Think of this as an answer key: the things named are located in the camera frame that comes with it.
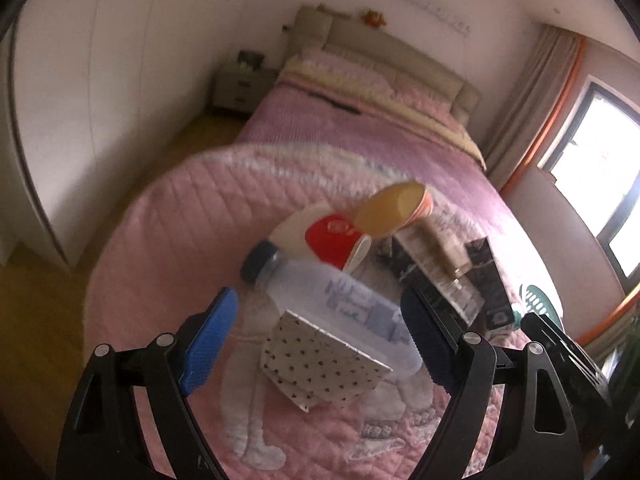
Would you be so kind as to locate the pink and cream pillows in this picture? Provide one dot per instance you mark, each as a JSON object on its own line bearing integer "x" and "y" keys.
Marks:
{"x": 350, "y": 77}

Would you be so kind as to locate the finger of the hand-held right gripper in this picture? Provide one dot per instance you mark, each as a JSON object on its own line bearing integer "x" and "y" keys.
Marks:
{"x": 575, "y": 360}

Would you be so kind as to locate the white nightstand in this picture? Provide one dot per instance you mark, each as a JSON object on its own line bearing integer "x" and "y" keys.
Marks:
{"x": 240, "y": 87}

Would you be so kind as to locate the beige padded headboard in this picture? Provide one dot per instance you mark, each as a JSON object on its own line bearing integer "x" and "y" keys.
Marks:
{"x": 380, "y": 45}

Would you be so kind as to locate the orange plush toy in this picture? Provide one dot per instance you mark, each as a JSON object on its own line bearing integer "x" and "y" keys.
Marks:
{"x": 374, "y": 17}

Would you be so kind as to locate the red paper cup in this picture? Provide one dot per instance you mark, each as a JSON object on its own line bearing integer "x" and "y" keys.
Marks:
{"x": 330, "y": 240}

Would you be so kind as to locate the beige cosmetic tube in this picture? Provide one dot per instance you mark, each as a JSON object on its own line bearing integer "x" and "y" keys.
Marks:
{"x": 445, "y": 247}

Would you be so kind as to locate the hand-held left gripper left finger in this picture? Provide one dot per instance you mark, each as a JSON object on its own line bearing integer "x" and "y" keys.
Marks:
{"x": 209, "y": 342}

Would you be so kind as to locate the green plastic basket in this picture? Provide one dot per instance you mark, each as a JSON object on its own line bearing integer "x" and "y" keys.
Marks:
{"x": 542, "y": 305}

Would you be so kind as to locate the window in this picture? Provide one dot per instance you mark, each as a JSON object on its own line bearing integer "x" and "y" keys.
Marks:
{"x": 595, "y": 160}

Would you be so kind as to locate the clear plastic bottle blue cap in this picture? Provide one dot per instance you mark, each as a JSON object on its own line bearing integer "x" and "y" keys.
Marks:
{"x": 320, "y": 287}

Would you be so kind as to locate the orange paper cup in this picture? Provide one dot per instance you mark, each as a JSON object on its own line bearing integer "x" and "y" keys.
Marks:
{"x": 385, "y": 212}

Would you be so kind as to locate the black printed carton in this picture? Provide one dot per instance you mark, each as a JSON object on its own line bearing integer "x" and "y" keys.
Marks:
{"x": 487, "y": 285}

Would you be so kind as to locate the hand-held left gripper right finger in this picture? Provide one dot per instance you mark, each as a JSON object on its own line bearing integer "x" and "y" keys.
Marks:
{"x": 425, "y": 342}

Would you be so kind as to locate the beige curtain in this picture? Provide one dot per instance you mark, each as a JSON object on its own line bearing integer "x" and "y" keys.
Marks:
{"x": 530, "y": 105}

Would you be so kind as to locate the white dotted paper box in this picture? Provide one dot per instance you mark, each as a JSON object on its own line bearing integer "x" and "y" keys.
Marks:
{"x": 320, "y": 365}

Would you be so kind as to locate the pink quilted bedspread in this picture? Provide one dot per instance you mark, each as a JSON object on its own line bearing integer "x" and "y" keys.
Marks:
{"x": 200, "y": 220}

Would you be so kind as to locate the white wardrobe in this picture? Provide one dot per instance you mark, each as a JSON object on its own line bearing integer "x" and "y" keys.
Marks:
{"x": 100, "y": 85}

